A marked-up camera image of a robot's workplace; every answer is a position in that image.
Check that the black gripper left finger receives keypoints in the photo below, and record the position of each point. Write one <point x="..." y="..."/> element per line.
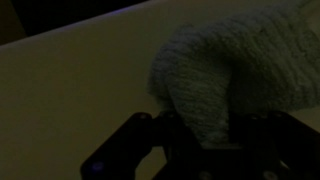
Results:
<point x="140" y="143"/>

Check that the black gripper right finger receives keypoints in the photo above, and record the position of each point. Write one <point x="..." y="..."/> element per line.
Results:
<point x="283" y="146"/>

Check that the white fluffy towel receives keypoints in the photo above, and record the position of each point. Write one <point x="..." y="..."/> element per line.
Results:
<point x="260" y="56"/>

